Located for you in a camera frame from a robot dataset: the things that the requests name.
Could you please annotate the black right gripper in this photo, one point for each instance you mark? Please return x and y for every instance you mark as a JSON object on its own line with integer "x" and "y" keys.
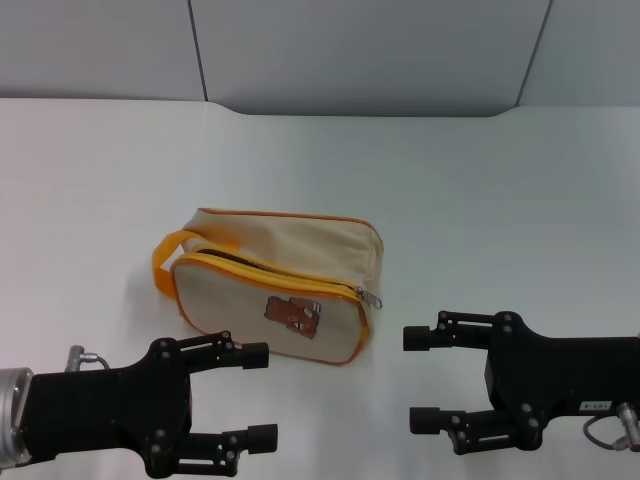
{"x": 555, "y": 372}

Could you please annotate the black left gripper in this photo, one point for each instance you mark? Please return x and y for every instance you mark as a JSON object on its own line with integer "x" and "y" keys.
{"x": 105, "y": 410}

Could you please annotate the beige bag with orange trim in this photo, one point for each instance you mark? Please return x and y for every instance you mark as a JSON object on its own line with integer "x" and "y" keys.
{"x": 240, "y": 310}

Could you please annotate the silver zipper pull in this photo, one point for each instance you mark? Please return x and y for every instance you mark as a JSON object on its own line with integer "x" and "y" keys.
{"x": 370, "y": 298}

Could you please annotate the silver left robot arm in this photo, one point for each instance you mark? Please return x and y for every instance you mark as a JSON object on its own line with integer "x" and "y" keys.
{"x": 11, "y": 410}

